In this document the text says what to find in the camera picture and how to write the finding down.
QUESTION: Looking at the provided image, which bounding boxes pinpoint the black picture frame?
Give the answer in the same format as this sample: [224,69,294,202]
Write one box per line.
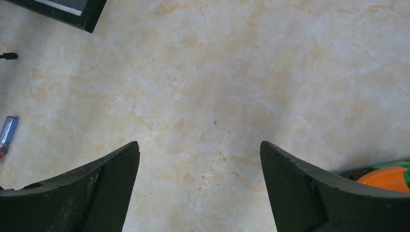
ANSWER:
[9,0,107,33]

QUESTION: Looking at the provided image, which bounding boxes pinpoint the orange green tape dispenser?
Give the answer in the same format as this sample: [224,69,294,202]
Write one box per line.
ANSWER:
[357,161,410,193]

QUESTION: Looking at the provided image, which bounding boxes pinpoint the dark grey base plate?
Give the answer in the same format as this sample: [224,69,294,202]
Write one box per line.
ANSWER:
[332,158,410,181]

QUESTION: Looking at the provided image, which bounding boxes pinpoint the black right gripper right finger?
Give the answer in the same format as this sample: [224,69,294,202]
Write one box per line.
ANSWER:
[260,141,410,232]

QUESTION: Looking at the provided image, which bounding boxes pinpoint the blue red screwdriver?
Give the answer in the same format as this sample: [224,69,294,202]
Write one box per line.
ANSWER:
[0,116,19,162]

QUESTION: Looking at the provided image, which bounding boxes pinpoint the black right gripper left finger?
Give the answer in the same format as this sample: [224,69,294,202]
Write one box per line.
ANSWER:
[0,141,140,232]

